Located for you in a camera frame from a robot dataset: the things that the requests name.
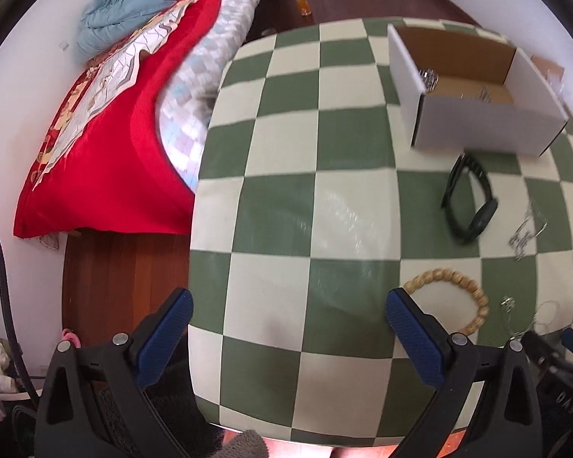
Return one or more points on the bed with red blanket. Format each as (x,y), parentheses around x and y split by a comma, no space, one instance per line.
(114,162)

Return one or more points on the teal quilt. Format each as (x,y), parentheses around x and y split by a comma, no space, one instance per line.
(124,4)

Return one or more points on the black wristband watch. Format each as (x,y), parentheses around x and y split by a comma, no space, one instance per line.
(485,214)

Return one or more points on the green checkered tablecloth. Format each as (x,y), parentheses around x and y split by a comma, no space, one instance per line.
(315,229)

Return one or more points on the grey fuzzy cloth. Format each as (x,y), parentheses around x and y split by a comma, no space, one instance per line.
(243,444)

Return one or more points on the pink plastic item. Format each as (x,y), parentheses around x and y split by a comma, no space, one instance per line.
(70,336)

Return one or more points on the silver metal watch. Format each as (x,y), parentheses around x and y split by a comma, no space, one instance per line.
(429,78)

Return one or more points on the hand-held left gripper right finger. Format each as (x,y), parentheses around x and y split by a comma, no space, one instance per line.
(416,338)

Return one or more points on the orange liquid bottle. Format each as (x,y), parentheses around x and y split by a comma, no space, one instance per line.
(304,5)

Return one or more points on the grey patchwork bedsheet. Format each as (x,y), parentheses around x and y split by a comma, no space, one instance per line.
(205,57)

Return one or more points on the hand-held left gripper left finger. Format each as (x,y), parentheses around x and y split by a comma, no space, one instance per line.
(166,336)

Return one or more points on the white cardboard box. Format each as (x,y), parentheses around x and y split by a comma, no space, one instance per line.
(482,124)

